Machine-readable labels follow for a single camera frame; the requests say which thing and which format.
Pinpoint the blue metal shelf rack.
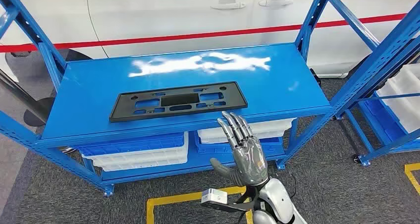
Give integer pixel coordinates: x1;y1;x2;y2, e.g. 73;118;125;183
344;63;420;168
0;0;420;198

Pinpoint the white plastic crate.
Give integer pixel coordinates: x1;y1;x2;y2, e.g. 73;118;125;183
81;133;190;168
98;157;189;172
385;63;420;95
200;130;287;145
375;84;420;134
197;118;296;140

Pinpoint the blue plastic crate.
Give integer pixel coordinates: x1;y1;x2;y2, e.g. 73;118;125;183
194;132;285;158
362;99;399;143
77;132;185;157

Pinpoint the black plastic plate frame part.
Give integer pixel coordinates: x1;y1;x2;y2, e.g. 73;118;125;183
109;81;248;123

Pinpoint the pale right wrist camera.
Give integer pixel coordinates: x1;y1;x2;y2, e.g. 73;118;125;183
201;188;228;206

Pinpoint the white car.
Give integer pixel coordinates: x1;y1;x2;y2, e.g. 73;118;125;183
0;0;420;80

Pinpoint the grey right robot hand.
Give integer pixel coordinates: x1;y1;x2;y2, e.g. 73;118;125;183
210;110;270;187

